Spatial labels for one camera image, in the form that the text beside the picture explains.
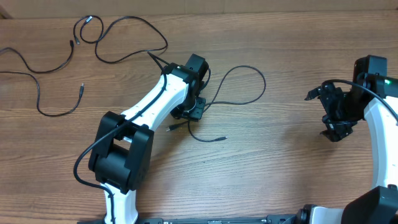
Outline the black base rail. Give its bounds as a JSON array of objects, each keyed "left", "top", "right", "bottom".
[{"left": 77, "top": 213, "right": 312, "bottom": 224}]

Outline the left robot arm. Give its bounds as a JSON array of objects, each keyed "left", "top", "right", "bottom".
[{"left": 74, "top": 54, "right": 210, "bottom": 223}]

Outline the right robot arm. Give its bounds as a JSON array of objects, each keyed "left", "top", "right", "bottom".
[{"left": 289, "top": 55, "right": 397, "bottom": 224}]

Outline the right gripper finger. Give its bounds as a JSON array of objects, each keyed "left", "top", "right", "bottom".
[
  {"left": 320, "top": 123, "right": 354, "bottom": 142},
  {"left": 304, "top": 86, "right": 322, "bottom": 101}
]

